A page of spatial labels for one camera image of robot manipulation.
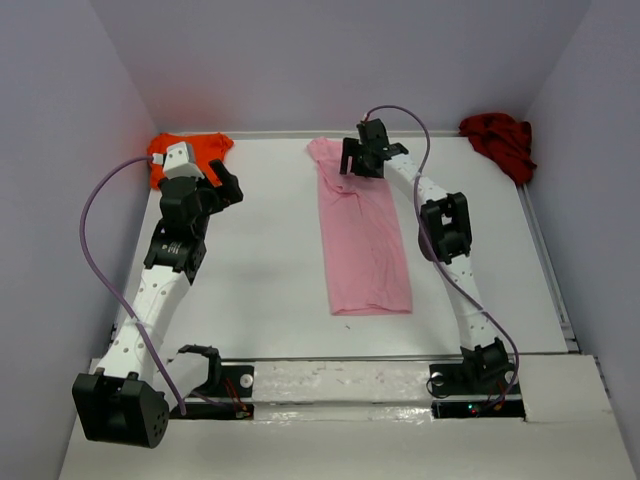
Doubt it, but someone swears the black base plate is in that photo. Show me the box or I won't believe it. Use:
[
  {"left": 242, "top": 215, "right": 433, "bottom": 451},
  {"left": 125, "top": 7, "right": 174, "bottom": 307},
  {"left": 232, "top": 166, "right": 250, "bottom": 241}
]
[
  {"left": 169, "top": 363, "right": 255, "bottom": 421},
  {"left": 425, "top": 363, "right": 526, "bottom": 420}
]

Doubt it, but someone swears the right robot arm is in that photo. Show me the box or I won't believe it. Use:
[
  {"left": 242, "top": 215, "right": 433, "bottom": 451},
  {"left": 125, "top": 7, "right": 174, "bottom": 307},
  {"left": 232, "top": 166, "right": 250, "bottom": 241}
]
[{"left": 340, "top": 118, "right": 514, "bottom": 400}]

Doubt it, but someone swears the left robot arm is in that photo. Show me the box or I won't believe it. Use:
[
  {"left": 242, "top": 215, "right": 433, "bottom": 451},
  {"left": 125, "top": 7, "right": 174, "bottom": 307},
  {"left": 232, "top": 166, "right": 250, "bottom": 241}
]
[{"left": 72, "top": 159, "right": 243, "bottom": 449}]

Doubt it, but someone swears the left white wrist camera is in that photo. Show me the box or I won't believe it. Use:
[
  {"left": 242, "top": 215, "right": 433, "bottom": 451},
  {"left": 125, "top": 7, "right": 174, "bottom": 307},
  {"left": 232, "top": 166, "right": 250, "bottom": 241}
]
[{"left": 151, "top": 141, "right": 204, "bottom": 179}]

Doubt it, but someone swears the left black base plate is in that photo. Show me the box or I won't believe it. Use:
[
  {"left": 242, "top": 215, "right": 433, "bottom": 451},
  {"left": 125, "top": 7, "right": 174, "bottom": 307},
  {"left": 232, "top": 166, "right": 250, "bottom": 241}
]
[{"left": 169, "top": 363, "right": 255, "bottom": 421}]

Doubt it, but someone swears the orange t shirt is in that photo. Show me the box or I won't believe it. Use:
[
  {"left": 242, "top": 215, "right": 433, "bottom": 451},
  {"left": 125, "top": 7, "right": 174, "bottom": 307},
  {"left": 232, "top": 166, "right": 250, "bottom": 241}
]
[{"left": 147, "top": 133, "right": 234, "bottom": 186}]

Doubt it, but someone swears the pink t shirt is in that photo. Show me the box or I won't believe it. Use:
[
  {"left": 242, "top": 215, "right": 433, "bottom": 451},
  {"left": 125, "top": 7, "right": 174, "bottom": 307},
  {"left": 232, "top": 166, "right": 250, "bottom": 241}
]
[{"left": 307, "top": 137, "right": 413, "bottom": 316}]

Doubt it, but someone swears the dark red t shirt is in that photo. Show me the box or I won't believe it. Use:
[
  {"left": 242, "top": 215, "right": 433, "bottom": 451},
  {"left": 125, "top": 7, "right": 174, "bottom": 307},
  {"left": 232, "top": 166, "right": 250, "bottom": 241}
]
[{"left": 459, "top": 112, "right": 537, "bottom": 187}]

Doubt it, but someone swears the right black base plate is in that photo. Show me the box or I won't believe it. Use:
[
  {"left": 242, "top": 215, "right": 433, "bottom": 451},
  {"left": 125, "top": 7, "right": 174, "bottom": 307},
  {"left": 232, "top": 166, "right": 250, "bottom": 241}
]
[{"left": 425, "top": 363, "right": 526, "bottom": 420}]

